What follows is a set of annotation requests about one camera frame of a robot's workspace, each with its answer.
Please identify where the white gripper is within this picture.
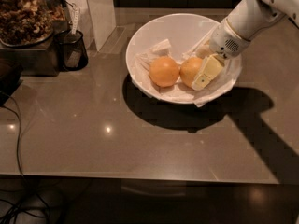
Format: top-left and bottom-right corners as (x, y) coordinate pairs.
(192, 19), (250, 91)

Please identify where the orange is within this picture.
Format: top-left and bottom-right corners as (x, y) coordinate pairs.
(149, 56), (179, 88)
(180, 57), (203, 88)

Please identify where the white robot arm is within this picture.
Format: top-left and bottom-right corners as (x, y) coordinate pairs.
(192, 0), (299, 91)

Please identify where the white bowl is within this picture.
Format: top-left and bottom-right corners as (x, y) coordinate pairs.
(126, 13), (242, 107)

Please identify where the white paper napkin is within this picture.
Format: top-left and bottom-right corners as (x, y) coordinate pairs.
(126, 25), (242, 107)

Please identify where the white pillar block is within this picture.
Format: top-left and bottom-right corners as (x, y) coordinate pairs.
(66, 0), (116, 51)

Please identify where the black mesh cup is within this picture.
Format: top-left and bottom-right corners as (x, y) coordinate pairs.
(54, 30), (88, 71)

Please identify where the white tag in cup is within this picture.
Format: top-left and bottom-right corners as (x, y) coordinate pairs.
(71, 3), (80, 35)

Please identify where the steel stand box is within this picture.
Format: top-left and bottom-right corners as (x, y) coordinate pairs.
(0, 37), (59, 77)

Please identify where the glass jar of granola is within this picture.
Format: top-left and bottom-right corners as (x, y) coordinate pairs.
(0, 0), (53, 48)

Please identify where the dark object at left edge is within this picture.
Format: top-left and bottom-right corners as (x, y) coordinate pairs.
(0, 59), (22, 105)

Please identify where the black cable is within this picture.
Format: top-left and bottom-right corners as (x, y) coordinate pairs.
(0, 91), (52, 224)

